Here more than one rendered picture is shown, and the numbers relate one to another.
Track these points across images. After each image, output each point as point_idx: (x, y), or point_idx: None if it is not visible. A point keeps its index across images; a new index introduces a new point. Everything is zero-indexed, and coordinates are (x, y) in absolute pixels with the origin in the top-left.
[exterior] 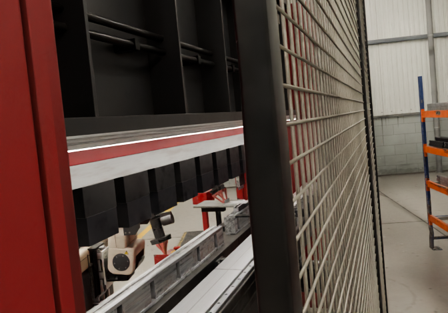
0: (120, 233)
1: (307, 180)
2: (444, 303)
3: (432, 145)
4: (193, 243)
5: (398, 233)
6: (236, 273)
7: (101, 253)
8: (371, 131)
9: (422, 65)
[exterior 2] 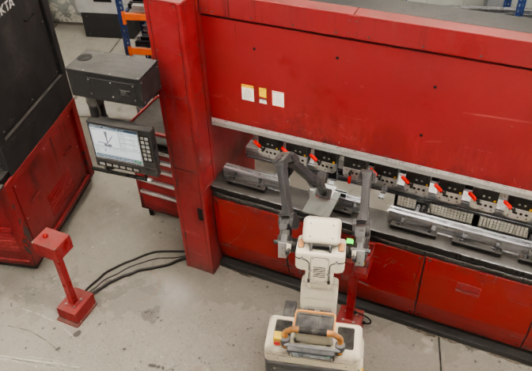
0: (337, 282)
1: (233, 143)
2: (260, 169)
3: (145, 47)
4: (433, 219)
5: (85, 141)
6: (503, 200)
7: (330, 312)
8: None
9: None
